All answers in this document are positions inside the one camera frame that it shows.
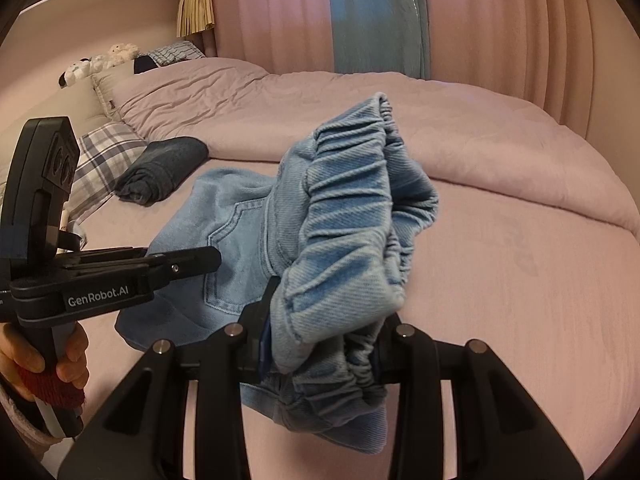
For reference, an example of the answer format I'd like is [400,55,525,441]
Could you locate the light blue denim pants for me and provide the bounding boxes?
[115,93,438,454]

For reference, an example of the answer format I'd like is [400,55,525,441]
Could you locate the person's left hand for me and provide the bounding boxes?
[1,323,89,401]

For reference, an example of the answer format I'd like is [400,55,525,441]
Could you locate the dark folded jeans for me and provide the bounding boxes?
[114,136,208,207]

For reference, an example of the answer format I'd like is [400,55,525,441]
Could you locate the plaid pillow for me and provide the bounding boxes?
[65,122,146,223]

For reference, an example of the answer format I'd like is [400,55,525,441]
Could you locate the pink bed sheet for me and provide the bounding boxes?
[82,160,639,479]

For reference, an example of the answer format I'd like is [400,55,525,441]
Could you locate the plush toy dog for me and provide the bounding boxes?
[58,44,139,88]

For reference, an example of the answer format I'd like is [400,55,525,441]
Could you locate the checkered blue pillow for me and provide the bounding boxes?
[134,39,205,74]

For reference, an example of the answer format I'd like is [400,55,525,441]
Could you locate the pink duvet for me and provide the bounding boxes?
[112,58,639,232]

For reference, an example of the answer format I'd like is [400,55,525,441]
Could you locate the blue curtain gap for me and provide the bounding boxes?
[330,0,431,79]

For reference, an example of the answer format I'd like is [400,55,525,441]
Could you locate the pink curtain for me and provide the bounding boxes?
[199,0,626,141]

